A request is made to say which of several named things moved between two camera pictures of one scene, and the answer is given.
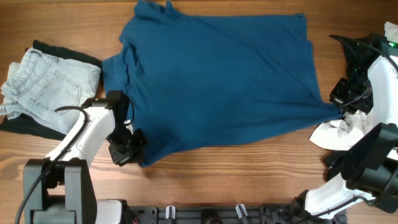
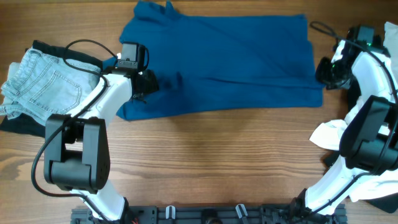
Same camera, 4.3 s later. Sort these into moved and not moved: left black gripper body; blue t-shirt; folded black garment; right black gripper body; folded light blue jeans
Moved: blue t-shirt; left black gripper body; right black gripper body
Not moved: folded light blue jeans; folded black garment
